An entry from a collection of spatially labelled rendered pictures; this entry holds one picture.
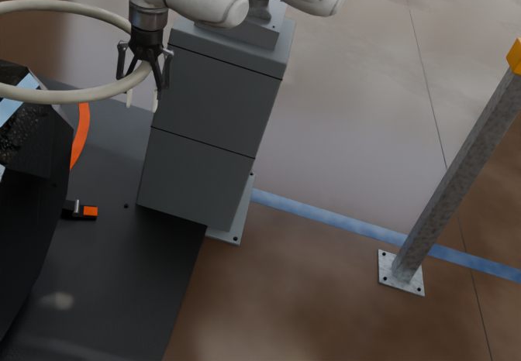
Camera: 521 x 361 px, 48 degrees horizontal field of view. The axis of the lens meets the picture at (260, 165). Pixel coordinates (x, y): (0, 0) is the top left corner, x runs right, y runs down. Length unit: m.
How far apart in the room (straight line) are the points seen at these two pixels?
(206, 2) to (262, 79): 0.78
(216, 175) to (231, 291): 0.44
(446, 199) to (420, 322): 0.51
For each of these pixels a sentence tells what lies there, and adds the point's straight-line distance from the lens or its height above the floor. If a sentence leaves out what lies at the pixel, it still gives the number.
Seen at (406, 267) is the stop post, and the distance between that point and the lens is 2.51.
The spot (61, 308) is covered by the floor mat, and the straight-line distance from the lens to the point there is 2.03.
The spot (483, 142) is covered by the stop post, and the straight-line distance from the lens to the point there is 2.17.
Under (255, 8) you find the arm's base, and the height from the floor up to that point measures 0.90.
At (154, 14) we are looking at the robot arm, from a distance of 1.36.
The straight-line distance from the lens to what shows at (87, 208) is 2.33.
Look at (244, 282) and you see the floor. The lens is 2.24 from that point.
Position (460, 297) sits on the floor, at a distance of 2.66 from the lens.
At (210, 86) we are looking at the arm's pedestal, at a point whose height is 0.63.
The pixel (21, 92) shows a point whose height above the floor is 0.90.
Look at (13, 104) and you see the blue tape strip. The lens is 1.51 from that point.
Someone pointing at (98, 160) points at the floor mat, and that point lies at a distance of 2.58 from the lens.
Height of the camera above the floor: 1.62
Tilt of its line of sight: 35 degrees down
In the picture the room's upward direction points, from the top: 19 degrees clockwise
